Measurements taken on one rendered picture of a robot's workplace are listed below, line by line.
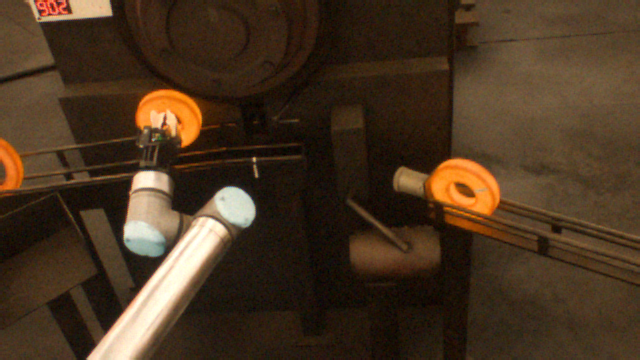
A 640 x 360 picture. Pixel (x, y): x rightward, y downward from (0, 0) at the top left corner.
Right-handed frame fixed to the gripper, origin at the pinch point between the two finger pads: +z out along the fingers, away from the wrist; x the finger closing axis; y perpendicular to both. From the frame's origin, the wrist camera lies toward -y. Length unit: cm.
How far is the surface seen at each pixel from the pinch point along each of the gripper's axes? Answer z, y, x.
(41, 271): -32.6, -16.0, 31.5
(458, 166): -19, -1, -67
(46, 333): -23, -81, 61
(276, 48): -5.1, 25.3, -30.5
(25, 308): -43, -14, 32
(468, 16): 134, -111, -93
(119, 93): 6.6, 0.8, 12.6
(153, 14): -2.5, 34.6, -7.4
